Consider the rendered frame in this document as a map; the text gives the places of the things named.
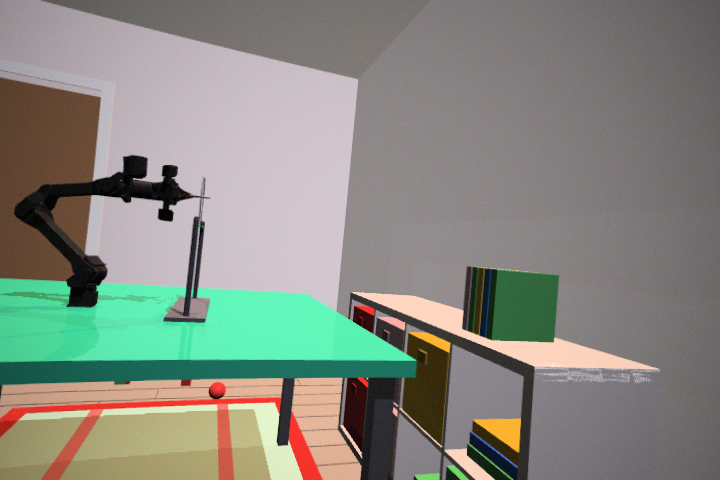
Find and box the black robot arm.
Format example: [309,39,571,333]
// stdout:
[14,155,180,308]

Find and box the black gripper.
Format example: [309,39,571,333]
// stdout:
[145,165,192,222]

